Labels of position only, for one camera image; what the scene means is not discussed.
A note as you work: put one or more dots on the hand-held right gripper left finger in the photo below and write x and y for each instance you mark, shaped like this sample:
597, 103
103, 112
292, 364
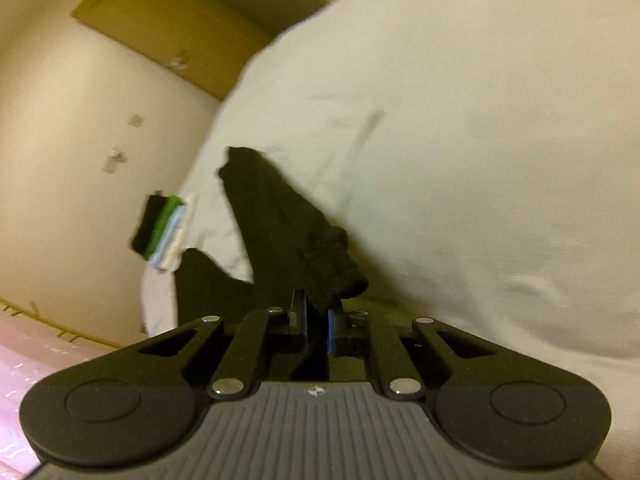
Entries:
300, 322

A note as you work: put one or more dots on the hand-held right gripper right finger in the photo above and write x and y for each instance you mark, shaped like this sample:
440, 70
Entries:
331, 332

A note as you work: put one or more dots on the black pants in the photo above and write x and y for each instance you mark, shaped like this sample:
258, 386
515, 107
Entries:
280, 220

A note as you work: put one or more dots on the light blue folded cloth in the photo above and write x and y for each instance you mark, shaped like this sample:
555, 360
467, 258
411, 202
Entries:
174, 237

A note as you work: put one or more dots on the green folded cloth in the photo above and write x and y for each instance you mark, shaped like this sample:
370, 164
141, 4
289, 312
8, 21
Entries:
166, 227

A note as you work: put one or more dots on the black folded cloth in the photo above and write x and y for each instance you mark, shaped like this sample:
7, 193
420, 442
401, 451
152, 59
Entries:
149, 225

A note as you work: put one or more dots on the white duvet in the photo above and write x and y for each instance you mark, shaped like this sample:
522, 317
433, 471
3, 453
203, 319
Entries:
475, 135

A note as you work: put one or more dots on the pink patterned mat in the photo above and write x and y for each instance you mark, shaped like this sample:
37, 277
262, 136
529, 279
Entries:
35, 375

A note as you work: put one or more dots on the brown wooden door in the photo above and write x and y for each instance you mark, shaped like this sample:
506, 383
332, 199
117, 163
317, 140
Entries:
175, 15

